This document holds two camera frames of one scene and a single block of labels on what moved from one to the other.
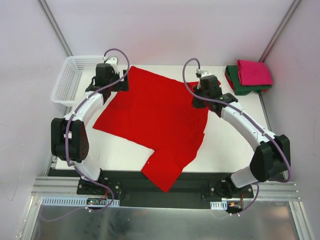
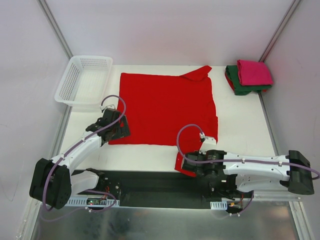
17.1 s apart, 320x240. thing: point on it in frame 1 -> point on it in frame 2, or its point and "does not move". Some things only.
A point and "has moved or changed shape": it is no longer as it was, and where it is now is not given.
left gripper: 122,81 -> 118,128
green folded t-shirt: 232,72 does not move
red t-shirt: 157,112 has moved or changed shape
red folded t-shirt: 229,81 does not move
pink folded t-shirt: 252,73 does not move
